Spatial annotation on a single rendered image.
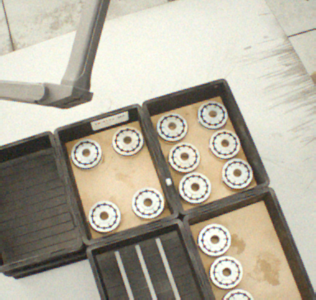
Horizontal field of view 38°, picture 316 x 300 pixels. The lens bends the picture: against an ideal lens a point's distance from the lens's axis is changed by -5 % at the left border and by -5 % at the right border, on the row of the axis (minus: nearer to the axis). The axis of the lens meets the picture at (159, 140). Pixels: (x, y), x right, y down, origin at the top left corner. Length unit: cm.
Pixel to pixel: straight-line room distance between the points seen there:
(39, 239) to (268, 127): 93
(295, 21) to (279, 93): 120
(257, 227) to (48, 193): 69
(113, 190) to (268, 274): 57
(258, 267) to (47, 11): 212
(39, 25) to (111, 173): 161
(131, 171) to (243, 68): 65
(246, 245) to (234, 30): 92
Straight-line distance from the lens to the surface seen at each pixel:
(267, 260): 152
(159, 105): 158
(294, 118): 185
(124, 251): 150
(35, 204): 158
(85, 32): 115
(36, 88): 118
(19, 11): 309
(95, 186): 156
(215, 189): 155
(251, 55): 195
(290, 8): 308
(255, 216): 154
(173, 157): 154
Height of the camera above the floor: 230
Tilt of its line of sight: 67 degrees down
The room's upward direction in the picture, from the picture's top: 1 degrees counter-clockwise
